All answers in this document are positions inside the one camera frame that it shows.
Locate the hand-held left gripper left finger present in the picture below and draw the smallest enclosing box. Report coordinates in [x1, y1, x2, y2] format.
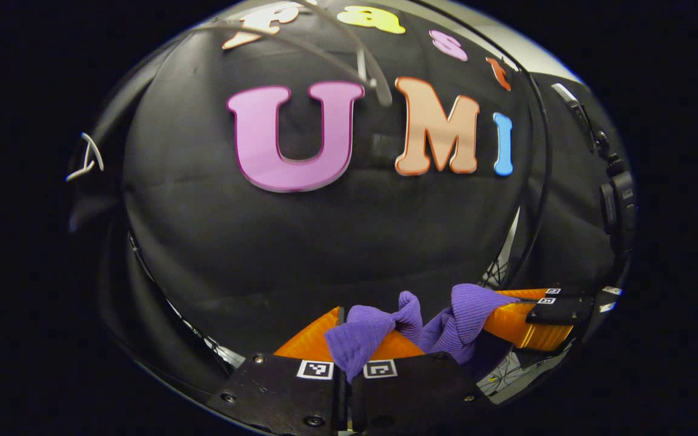
[207, 306, 349, 434]

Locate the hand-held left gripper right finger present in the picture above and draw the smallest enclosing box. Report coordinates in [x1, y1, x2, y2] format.
[349, 330, 496, 434]

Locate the purple ribbed shirt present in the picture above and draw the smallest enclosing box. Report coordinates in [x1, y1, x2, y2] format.
[324, 283, 521, 383]

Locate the white clothes hanger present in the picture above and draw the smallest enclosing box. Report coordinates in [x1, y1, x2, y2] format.
[191, 0, 394, 108]

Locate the empty white hanger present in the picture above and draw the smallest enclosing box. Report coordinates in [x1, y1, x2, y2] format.
[65, 132, 105, 182]

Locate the black mounted device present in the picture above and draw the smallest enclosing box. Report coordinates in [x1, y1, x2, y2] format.
[552, 83, 636, 255]

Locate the tangle of black cables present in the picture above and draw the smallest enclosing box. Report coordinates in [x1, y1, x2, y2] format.
[481, 257, 523, 290]

